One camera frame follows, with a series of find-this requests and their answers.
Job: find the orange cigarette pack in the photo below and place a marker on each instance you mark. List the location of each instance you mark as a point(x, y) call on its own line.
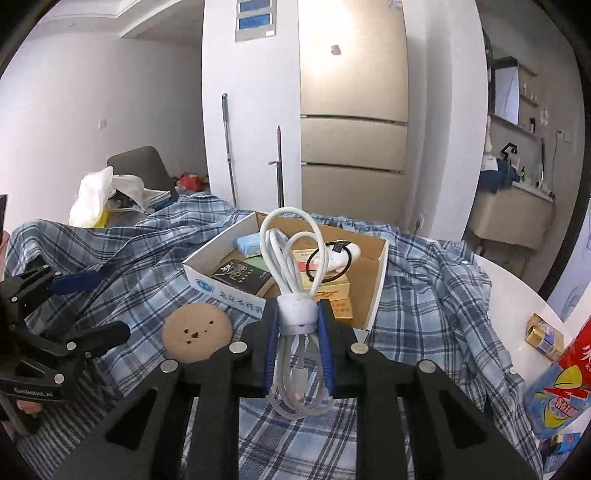
point(337, 300)

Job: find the white plastic bag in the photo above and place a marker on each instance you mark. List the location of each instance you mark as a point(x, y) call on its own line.
point(90, 198)

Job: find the white cardboard box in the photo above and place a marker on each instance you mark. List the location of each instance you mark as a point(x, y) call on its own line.
point(217, 288)

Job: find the black faucet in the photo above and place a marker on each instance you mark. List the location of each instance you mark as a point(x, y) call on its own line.
point(509, 148)

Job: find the gold blue cigarette pack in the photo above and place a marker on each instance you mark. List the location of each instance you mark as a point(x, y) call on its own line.
point(545, 337)

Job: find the dark blue cloth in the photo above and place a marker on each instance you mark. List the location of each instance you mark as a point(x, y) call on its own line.
point(491, 177)

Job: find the small blue packet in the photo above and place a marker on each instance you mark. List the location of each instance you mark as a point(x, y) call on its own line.
point(561, 450)

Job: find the tan round face puff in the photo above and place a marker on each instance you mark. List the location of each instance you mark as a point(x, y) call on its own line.
point(198, 330)

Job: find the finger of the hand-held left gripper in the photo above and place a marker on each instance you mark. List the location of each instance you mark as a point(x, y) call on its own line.
point(76, 281)
point(108, 334)

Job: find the green paper packet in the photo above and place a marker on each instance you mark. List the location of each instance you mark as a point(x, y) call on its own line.
point(254, 264)

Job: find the blue plaid shirt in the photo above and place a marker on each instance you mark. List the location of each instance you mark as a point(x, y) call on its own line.
point(415, 300)

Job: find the beige refrigerator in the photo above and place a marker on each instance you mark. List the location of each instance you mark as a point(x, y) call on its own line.
point(351, 138)

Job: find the beige kitchen counter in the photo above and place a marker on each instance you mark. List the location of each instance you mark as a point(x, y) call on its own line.
point(512, 217)

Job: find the grey striped cloth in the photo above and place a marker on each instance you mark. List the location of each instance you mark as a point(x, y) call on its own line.
point(69, 429)

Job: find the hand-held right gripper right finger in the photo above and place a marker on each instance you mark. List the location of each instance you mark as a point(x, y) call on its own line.
point(325, 346)

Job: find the red bag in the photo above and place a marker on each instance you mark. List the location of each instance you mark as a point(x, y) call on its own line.
point(191, 181)

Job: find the black cigarette pack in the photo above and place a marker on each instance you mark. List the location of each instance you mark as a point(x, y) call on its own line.
point(240, 276)

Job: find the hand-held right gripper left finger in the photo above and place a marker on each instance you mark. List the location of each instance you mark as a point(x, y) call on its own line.
point(273, 346)

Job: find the light blue tissue pack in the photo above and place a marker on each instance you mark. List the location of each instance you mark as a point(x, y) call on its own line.
point(249, 244)

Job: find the blue yellow snack bag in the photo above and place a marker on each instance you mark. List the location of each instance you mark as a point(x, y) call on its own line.
point(563, 387)

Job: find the grey chair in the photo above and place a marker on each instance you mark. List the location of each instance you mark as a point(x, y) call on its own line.
point(138, 164)

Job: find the red gold cigarette pack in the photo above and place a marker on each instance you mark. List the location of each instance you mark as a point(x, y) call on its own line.
point(300, 258)

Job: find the stack of magazines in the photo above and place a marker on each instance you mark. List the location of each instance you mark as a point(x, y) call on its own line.
point(157, 198)

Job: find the person's left hand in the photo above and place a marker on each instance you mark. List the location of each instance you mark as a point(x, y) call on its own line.
point(28, 407)

